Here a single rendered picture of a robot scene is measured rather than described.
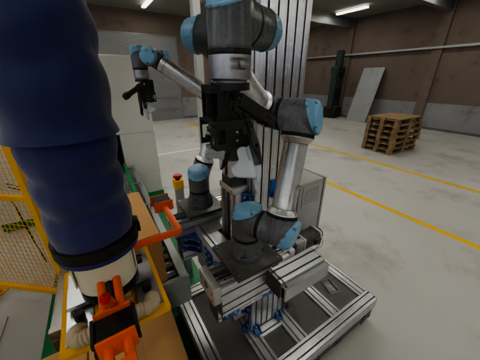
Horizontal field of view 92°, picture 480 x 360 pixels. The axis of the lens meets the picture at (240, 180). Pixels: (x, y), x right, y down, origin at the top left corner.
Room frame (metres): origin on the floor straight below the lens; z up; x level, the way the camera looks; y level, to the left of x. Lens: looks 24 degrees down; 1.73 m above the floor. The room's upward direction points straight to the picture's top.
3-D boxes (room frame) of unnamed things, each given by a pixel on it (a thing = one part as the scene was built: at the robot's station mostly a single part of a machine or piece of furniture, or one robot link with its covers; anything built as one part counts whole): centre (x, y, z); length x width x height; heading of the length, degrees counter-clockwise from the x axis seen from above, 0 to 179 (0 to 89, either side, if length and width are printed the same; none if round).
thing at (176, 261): (2.06, 0.94, 0.50); 2.31 x 0.05 x 0.19; 31
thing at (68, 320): (0.52, 0.51, 1.08); 0.34 x 0.10 x 0.05; 33
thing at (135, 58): (1.32, 0.51, 1.82); 0.09 x 0.08 x 0.11; 92
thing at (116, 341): (0.36, 0.30, 1.18); 0.10 x 0.08 x 0.06; 123
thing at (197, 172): (1.21, 0.24, 1.20); 0.13 x 0.12 x 0.14; 2
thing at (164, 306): (0.62, 0.35, 1.07); 0.34 x 0.10 x 0.05; 33
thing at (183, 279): (0.89, 0.62, 0.58); 0.70 x 0.03 x 0.06; 121
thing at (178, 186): (1.64, 0.48, 0.50); 0.07 x 0.07 x 1.00; 31
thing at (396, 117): (5.90, -3.91, 0.43); 1.18 x 0.81 x 0.85; 120
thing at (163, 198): (0.96, 0.37, 1.18); 0.09 x 0.08 x 0.05; 123
